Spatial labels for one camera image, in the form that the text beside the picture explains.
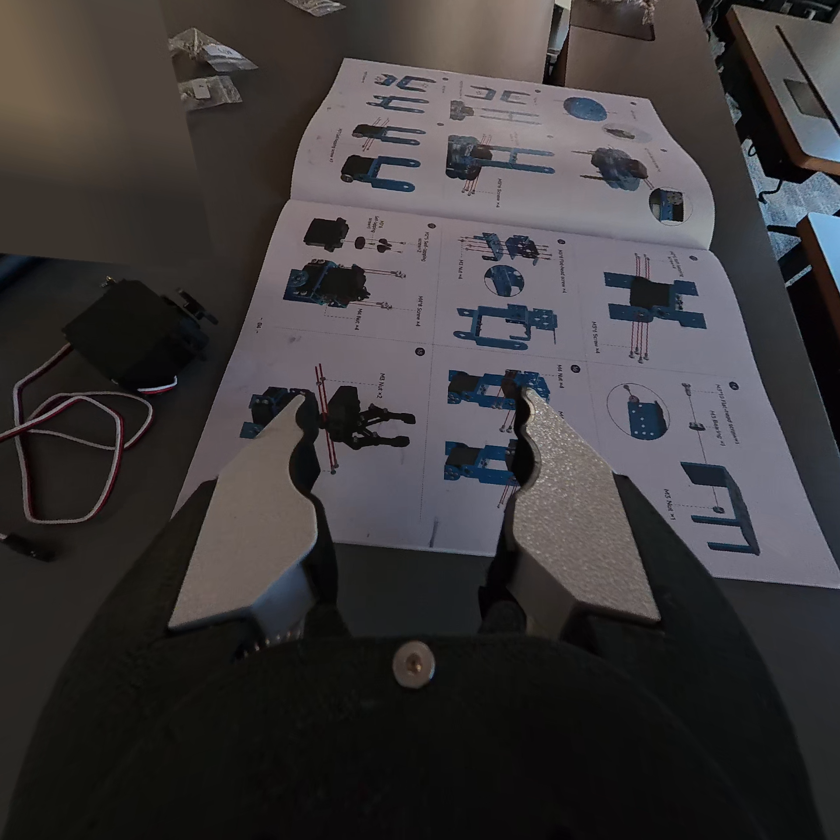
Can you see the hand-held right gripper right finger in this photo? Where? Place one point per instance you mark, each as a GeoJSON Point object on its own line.
{"type": "Point", "coordinates": [577, 538]}

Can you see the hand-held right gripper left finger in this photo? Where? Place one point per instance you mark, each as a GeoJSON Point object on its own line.
{"type": "Point", "coordinates": [249, 538]}

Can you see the pale desk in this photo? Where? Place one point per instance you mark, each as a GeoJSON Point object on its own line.
{"type": "Point", "coordinates": [827, 262]}

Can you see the printed instruction sheet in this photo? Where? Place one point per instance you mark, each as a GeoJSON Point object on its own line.
{"type": "Point", "coordinates": [571, 341]}

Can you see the scattered small screw bags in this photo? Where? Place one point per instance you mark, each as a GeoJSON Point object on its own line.
{"type": "Point", "coordinates": [210, 88]}

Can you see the crumpled clear bags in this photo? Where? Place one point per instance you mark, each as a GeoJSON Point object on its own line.
{"type": "Point", "coordinates": [623, 10]}

